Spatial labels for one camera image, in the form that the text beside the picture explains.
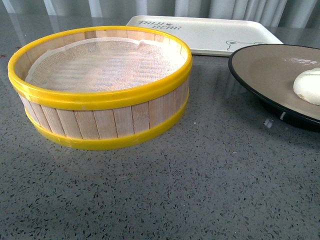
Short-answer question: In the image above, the white steamed bun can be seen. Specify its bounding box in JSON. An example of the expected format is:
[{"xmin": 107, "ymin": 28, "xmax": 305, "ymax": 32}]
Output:
[{"xmin": 293, "ymin": 67, "xmax": 320, "ymax": 106}]

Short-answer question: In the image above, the cream bear tray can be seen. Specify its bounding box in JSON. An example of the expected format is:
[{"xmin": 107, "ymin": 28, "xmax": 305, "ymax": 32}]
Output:
[{"xmin": 127, "ymin": 15, "xmax": 282, "ymax": 57}]

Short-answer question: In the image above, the yellow bamboo steamer basket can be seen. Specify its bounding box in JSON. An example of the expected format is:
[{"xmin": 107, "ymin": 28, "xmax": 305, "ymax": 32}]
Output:
[{"xmin": 7, "ymin": 26, "xmax": 193, "ymax": 150}]

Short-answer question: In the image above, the white steamer cloth liner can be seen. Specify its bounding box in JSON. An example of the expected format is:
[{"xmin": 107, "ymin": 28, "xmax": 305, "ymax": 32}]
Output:
[{"xmin": 25, "ymin": 37, "xmax": 187, "ymax": 93}]

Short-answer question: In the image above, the beige plate with black rim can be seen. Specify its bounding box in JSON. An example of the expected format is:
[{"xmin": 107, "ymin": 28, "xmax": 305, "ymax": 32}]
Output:
[{"xmin": 228, "ymin": 44, "xmax": 320, "ymax": 132}]

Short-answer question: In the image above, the grey curtain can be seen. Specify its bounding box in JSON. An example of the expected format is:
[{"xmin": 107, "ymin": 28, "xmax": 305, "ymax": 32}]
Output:
[{"xmin": 0, "ymin": 0, "xmax": 320, "ymax": 29}]

